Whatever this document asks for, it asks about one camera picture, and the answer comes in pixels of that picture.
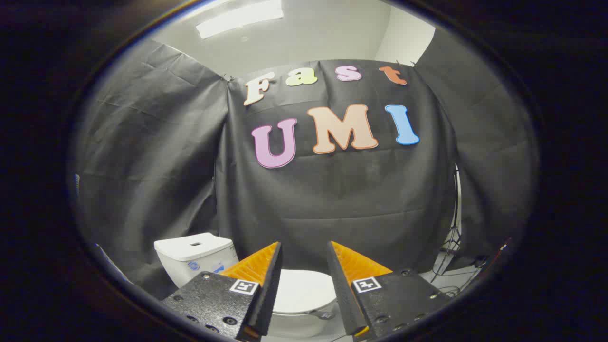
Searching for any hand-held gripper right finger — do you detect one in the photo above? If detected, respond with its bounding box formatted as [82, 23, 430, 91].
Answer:
[326, 241, 452, 340]

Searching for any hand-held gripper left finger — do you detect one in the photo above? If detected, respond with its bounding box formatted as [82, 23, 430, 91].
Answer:
[161, 242, 284, 341]

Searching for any white toilet lid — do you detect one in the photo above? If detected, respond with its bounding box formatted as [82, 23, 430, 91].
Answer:
[273, 269, 339, 315]

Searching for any black backdrop cloth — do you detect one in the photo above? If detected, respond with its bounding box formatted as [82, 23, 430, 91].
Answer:
[71, 26, 540, 300]

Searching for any metal backdrop stand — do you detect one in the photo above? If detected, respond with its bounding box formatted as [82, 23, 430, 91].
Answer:
[446, 164, 463, 278]

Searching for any ceiling light panel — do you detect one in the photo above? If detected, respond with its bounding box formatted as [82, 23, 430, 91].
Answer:
[196, 0, 284, 39]

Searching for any long black floor cable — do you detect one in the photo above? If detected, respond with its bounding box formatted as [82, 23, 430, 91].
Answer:
[430, 237, 490, 299]

